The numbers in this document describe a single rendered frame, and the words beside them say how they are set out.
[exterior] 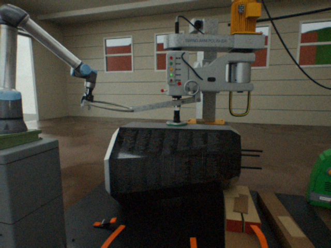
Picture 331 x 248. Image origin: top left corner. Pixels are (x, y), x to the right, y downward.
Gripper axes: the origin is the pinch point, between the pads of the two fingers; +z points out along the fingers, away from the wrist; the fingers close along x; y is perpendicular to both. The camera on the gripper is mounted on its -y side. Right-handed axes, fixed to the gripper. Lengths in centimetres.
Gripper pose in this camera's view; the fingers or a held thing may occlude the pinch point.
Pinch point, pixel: (85, 108)
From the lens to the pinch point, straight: 213.1
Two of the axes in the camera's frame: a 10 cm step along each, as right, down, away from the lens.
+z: -2.1, 9.7, 1.2
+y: 5.6, 2.2, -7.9
